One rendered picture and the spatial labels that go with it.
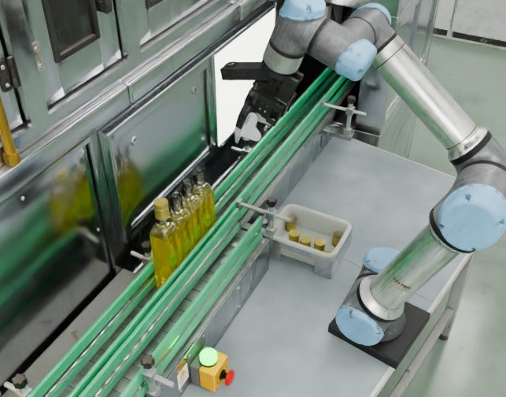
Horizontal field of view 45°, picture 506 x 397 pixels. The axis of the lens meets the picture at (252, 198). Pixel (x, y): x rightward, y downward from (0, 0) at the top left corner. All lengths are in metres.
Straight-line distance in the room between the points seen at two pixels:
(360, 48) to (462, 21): 4.07
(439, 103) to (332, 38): 0.27
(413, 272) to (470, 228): 0.19
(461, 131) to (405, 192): 0.95
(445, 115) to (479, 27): 3.93
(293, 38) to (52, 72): 0.49
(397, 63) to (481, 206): 0.32
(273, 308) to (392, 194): 0.67
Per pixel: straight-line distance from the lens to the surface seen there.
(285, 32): 1.17
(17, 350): 1.52
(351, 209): 2.10
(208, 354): 1.53
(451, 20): 5.23
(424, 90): 1.27
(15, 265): 1.40
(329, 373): 1.64
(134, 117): 1.50
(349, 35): 1.15
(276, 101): 1.26
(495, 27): 5.18
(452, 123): 1.28
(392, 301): 1.40
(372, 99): 2.42
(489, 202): 1.17
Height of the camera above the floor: 2.08
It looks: 39 degrees down
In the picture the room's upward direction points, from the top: straight up
